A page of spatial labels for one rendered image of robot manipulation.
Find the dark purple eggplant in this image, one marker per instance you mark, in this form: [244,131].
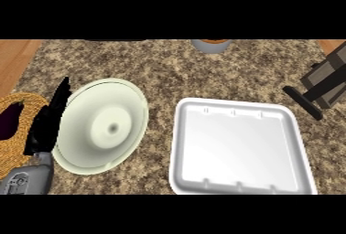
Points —
[9,122]

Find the pale green round plate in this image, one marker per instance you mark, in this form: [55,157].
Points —
[105,126]

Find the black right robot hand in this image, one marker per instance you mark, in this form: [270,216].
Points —
[302,102]

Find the white square tray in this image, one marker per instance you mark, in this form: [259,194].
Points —
[241,147]

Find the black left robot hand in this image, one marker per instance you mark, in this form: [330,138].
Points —
[45,128]

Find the woven wicker basket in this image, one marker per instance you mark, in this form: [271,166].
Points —
[18,152]

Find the grey cup with orange top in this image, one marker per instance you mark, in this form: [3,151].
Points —
[210,45]

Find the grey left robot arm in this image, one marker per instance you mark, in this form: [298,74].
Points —
[27,179]

